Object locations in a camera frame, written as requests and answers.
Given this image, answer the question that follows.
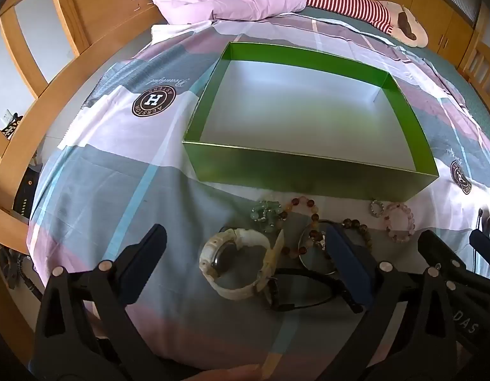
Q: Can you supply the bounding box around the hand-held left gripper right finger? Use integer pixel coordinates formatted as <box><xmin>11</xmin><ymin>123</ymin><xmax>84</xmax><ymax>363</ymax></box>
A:
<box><xmin>304</xmin><ymin>223</ymin><xmax>459</xmax><ymax>381</ymax></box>

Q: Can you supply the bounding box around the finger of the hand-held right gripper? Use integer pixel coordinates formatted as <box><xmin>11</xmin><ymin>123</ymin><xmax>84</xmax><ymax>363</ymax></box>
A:
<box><xmin>468</xmin><ymin>231</ymin><xmax>490</xmax><ymax>283</ymax></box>
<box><xmin>418</xmin><ymin>229</ymin><xmax>467</xmax><ymax>277</ymax></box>

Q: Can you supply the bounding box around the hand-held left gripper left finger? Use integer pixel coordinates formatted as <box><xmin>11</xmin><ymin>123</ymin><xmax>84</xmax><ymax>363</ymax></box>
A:
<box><xmin>32</xmin><ymin>223</ymin><xmax>168</xmax><ymax>381</ymax></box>

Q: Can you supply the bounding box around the dark brown bead bracelet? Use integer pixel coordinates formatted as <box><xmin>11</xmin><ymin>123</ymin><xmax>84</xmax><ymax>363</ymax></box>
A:
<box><xmin>341</xmin><ymin>217</ymin><xmax>374</xmax><ymax>251</ymax></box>

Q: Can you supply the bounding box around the pink bead bracelet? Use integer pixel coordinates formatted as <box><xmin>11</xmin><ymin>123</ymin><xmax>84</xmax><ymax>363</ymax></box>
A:
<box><xmin>381</xmin><ymin>202</ymin><xmax>418</xmax><ymax>244</ymax></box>

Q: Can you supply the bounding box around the black wrist band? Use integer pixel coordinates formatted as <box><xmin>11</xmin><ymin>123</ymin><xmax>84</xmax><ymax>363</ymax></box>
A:
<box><xmin>264</xmin><ymin>267</ymin><xmax>365</xmax><ymax>313</ymax></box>

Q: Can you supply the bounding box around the orange bead bracelet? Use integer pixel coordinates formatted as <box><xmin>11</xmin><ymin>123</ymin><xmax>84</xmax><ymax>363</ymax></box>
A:
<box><xmin>278</xmin><ymin>196</ymin><xmax>322</xmax><ymax>259</ymax></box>

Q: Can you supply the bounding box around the white wrist watch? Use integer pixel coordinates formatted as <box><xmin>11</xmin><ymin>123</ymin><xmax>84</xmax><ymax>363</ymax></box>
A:
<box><xmin>199</xmin><ymin>227</ymin><xmax>286</xmax><ymax>301</ymax></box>

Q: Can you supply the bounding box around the green jade bracelet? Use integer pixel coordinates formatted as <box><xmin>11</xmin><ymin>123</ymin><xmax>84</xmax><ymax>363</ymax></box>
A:
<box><xmin>250</xmin><ymin>201</ymin><xmax>284</xmax><ymax>233</ymax></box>

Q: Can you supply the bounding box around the green cardboard box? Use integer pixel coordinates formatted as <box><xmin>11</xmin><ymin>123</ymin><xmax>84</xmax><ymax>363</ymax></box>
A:
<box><xmin>182</xmin><ymin>41</ymin><xmax>440</xmax><ymax>203</ymax></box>

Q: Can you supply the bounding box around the black bag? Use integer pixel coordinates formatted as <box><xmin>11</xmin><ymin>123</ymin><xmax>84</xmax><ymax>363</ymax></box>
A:
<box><xmin>12</xmin><ymin>162</ymin><xmax>42</xmax><ymax>217</ymax></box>

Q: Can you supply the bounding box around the teal bed sheet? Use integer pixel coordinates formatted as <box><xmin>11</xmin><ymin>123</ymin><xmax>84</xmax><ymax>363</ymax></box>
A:
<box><xmin>285</xmin><ymin>6</ymin><xmax>490</xmax><ymax>136</ymax></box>

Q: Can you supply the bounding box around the wooden headboard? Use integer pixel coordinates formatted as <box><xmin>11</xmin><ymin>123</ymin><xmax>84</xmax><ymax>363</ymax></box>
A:
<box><xmin>459</xmin><ymin>3</ymin><xmax>490</xmax><ymax>102</ymax></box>

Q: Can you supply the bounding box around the black cable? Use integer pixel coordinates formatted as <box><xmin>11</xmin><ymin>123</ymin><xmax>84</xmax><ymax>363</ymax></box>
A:
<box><xmin>0</xmin><ymin>245</ymin><xmax>44</xmax><ymax>299</ymax></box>

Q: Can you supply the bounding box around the wooden bed frame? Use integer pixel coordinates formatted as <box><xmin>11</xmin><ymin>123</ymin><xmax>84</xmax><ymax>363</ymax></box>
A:
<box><xmin>0</xmin><ymin>18</ymin><xmax>166</xmax><ymax>247</ymax></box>

